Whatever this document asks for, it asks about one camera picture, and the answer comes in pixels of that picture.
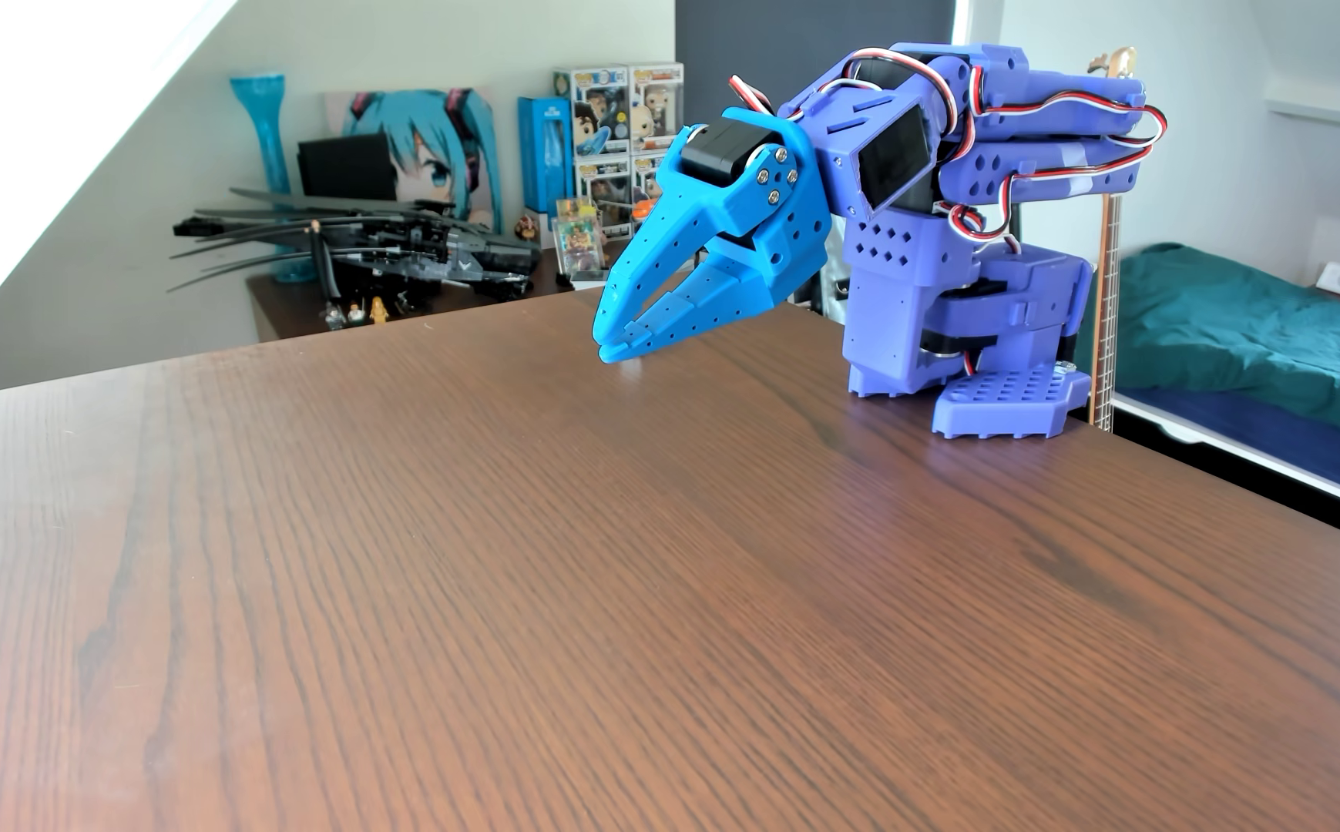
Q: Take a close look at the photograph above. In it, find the clear card display case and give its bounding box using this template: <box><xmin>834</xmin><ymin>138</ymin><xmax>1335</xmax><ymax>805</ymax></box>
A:
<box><xmin>552</xmin><ymin>199</ymin><xmax>612</xmax><ymax>286</ymax></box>

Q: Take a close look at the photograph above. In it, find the bass guitar neck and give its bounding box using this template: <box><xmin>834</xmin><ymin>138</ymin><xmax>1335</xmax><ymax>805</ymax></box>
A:
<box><xmin>1088</xmin><ymin>46</ymin><xmax>1140</xmax><ymax>434</ymax></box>

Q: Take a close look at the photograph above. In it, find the black helicopter model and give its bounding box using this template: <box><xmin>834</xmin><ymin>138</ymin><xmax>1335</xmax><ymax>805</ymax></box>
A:
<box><xmin>166</xmin><ymin>187</ymin><xmax>542</xmax><ymax>305</ymax></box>

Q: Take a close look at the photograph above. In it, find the figure box with grey figure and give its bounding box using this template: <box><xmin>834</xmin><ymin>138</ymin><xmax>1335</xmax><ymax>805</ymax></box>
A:
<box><xmin>575</xmin><ymin>156</ymin><xmax>634</xmax><ymax>240</ymax></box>

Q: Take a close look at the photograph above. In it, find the blue glass vase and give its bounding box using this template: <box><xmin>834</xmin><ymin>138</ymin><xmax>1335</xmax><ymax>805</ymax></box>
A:
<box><xmin>230</xmin><ymin>75</ymin><xmax>320</xmax><ymax>286</ymax></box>

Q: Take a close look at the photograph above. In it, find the white bed frame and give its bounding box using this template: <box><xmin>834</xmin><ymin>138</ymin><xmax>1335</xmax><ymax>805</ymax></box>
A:
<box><xmin>1107</xmin><ymin>393</ymin><xmax>1340</xmax><ymax>548</ymax></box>

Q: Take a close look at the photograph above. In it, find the anime girl picture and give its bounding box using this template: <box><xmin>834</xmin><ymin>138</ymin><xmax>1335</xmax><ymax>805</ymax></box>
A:
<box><xmin>323</xmin><ymin>89</ymin><xmax>505</xmax><ymax>233</ymax></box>

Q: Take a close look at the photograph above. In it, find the tall blue carton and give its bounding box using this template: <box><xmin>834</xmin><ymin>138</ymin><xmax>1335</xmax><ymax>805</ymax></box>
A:
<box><xmin>517</xmin><ymin>96</ymin><xmax>575</xmax><ymax>216</ymax></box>

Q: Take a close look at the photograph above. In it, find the figure box with dark-haired figure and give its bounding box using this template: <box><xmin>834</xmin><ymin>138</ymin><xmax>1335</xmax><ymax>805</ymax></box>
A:
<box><xmin>554</xmin><ymin>65</ymin><xmax>632</xmax><ymax>159</ymax></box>

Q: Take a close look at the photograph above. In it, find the figure box with pale figure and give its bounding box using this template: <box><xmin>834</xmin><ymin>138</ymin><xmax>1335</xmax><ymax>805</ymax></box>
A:
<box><xmin>629</xmin><ymin>62</ymin><xmax>686</xmax><ymax>155</ymax></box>

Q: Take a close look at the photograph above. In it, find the bed with teal blanket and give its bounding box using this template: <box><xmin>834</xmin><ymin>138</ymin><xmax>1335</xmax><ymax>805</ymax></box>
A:
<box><xmin>1074</xmin><ymin>243</ymin><xmax>1340</xmax><ymax>455</ymax></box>

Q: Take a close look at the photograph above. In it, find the white wall shelf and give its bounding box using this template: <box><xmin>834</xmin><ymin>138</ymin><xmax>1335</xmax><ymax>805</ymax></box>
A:
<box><xmin>1264</xmin><ymin>79</ymin><xmax>1340</xmax><ymax>139</ymax></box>

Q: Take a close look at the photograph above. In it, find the dark brown side desk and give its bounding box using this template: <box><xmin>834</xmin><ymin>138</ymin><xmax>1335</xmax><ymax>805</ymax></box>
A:
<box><xmin>245</xmin><ymin>237</ymin><xmax>627</xmax><ymax>344</ymax></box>

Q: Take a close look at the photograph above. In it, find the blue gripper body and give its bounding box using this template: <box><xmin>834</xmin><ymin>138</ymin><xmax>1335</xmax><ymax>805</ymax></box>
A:
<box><xmin>681</xmin><ymin>109</ymin><xmax>834</xmax><ymax>240</ymax></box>

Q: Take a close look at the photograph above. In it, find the red white black servo cable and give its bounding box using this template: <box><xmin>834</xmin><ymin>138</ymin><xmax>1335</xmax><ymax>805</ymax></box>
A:
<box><xmin>727</xmin><ymin>46</ymin><xmax>1170</xmax><ymax>251</ymax></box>

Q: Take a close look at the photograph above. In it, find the black box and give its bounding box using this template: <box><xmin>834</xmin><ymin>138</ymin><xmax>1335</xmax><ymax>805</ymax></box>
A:
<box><xmin>297</xmin><ymin>134</ymin><xmax>399</xmax><ymax>205</ymax></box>

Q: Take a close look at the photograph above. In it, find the narrow figure box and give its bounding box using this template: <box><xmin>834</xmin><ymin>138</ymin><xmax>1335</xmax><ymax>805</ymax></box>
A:
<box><xmin>631</xmin><ymin>153</ymin><xmax>672</xmax><ymax>233</ymax></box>

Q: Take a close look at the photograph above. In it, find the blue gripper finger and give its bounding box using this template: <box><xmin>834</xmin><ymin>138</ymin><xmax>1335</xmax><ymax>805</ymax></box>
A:
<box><xmin>592</xmin><ymin>144</ymin><xmax>801</xmax><ymax>363</ymax></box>
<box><xmin>620</xmin><ymin>225</ymin><xmax>831</xmax><ymax>363</ymax></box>

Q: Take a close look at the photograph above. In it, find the dark blue mattress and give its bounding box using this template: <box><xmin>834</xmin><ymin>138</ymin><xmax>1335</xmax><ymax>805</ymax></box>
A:
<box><xmin>1111</xmin><ymin>387</ymin><xmax>1340</xmax><ymax>517</ymax></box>

